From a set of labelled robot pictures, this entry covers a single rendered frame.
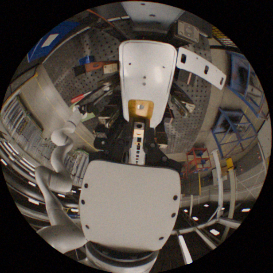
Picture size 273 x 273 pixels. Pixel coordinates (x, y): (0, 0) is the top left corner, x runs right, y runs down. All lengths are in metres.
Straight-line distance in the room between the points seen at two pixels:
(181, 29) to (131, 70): 0.27
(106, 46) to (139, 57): 0.43
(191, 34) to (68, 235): 0.60
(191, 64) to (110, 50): 0.54
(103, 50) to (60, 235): 0.88
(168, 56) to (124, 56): 0.17
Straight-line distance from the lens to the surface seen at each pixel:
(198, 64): 0.42
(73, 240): 0.25
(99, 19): 0.37
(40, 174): 0.45
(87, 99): 0.24
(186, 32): 0.35
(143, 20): 0.33
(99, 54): 0.75
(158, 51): 0.36
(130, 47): 0.36
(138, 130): 0.15
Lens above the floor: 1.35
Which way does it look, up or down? 36 degrees down
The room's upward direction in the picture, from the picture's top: 171 degrees counter-clockwise
